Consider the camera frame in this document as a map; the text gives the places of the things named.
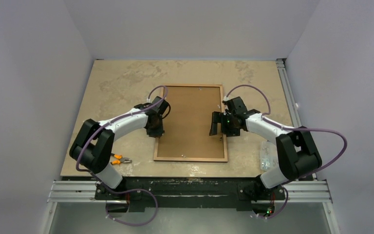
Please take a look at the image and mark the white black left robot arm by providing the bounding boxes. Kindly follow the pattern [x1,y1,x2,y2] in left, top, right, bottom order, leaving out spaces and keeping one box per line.
[69,96,171,199]

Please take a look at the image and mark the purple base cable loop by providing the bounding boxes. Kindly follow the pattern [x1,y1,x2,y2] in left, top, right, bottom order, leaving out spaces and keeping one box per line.
[105,189,159,227]

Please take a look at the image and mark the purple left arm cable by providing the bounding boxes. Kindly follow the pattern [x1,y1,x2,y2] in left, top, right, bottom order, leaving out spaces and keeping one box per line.
[75,85,169,191]

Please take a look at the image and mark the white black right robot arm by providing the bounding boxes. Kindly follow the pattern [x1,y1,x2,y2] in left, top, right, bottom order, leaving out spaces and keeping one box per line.
[209,97,322,198]

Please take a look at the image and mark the aluminium side rail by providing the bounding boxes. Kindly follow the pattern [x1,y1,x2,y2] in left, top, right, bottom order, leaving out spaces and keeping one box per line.
[276,59,340,234]

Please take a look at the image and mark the orange handled pliers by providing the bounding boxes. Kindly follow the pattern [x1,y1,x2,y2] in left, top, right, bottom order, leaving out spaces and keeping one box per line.
[110,153,132,165]

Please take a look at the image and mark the clear plastic parts box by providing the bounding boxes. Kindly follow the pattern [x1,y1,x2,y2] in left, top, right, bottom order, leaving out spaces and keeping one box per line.
[260,141,279,171]

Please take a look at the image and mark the aluminium front rail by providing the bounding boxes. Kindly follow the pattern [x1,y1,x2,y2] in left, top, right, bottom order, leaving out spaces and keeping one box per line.
[47,181,332,203]

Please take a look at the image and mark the blue wooden picture frame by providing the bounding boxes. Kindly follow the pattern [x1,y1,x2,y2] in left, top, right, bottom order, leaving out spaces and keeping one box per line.
[153,84,228,163]

